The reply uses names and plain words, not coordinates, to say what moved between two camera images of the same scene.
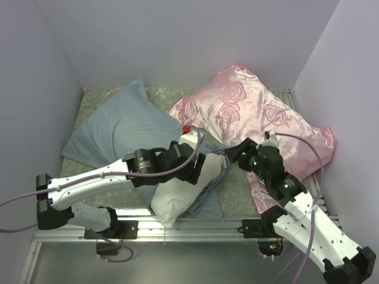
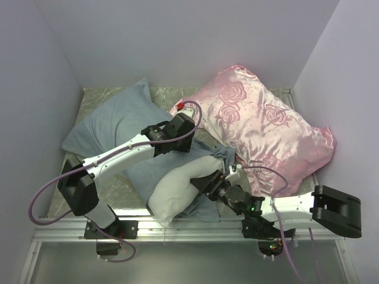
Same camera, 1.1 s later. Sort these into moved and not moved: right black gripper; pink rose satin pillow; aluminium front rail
Moved: right black gripper
Not moved: aluminium front rail; pink rose satin pillow
